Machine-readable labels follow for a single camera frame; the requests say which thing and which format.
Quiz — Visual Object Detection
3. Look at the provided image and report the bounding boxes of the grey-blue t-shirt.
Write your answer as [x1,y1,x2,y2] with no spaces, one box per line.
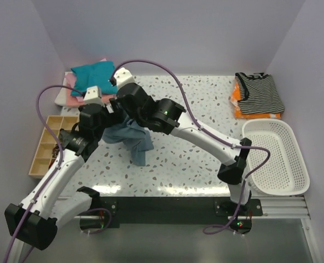
[102,112,154,167]

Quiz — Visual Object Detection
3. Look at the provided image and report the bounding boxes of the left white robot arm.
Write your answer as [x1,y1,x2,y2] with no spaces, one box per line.
[4,99,124,250]

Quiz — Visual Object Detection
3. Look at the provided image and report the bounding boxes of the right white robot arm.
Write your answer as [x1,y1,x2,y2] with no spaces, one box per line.
[116,83,251,209]

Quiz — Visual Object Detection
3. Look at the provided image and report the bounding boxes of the salmon folded t-shirt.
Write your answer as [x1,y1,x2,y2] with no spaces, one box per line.
[65,93,114,107]

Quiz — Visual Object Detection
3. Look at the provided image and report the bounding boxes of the white folded t-shirt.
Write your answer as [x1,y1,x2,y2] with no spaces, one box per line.
[54,88,70,107]

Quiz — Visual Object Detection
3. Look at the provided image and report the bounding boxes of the teal folded t-shirt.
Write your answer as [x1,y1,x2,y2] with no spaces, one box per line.
[71,61,117,95]

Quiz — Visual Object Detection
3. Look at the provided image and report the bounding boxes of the light pink folded t-shirt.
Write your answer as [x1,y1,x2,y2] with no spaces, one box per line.
[65,58,107,90]

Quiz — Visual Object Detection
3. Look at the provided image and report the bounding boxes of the dark items in tray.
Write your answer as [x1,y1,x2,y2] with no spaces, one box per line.
[51,144,60,159]

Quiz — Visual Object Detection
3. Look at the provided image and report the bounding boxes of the wooden compartment organizer tray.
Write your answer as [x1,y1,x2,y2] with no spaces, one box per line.
[29,116,79,179]

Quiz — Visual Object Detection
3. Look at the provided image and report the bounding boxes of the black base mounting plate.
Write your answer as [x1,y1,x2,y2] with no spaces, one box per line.
[79,196,261,230]

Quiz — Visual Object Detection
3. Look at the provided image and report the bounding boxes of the black white striped t-shirt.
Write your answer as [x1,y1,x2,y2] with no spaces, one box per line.
[235,72,285,115]

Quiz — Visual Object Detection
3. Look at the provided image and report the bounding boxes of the white perforated plastic basket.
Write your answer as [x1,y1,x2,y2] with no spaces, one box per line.
[242,119,310,196]

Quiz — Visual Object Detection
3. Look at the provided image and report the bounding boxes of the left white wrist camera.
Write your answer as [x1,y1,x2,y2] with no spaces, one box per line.
[83,86,105,106]

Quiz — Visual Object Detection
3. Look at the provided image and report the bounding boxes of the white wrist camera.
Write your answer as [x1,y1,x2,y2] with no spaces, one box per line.
[109,67,135,89]
[83,86,105,106]

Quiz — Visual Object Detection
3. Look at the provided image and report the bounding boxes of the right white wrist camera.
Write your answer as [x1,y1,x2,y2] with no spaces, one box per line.
[109,67,135,89]

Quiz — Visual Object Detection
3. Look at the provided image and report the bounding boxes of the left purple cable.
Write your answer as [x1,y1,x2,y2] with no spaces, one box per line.
[2,84,86,263]

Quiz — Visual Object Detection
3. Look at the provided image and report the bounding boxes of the purple cable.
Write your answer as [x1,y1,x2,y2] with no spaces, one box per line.
[2,84,86,263]
[111,59,272,236]

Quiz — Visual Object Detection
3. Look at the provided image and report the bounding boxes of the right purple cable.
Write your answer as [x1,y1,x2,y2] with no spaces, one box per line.
[111,59,272,236]

